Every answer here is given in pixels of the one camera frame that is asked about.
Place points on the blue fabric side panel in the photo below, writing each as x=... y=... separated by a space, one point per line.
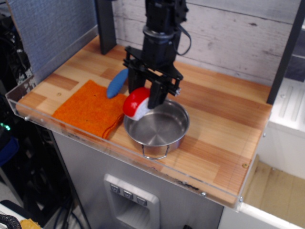
x=52 y=31

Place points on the dark grey post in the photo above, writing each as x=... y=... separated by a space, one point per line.
x=106 y=27
x=288 y=51

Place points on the dark grey right post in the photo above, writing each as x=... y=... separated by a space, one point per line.
x=288 y=51

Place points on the white ribbed sink unit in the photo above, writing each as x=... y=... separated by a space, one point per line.
x=282 y=145

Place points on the stainless steel pot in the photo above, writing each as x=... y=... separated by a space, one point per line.
x=160 y=131

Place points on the blue handled metal spoon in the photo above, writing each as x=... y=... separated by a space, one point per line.
x=116 y=84

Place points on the silver toy dispenser panel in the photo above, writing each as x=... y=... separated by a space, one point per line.
x=132 y=206

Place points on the orange woven cloth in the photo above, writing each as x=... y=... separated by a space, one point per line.
x=91 y=110

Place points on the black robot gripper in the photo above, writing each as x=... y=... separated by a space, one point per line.
x=154 y=63

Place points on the red and white toy sushi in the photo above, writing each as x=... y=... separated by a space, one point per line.
x=136 y=104

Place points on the dark grey left post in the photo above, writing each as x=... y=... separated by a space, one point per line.
x=106 y=27

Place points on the clear acrylic table guard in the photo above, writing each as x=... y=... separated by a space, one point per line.
x=214 y=159

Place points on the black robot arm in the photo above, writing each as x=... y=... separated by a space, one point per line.
x=164 y=18

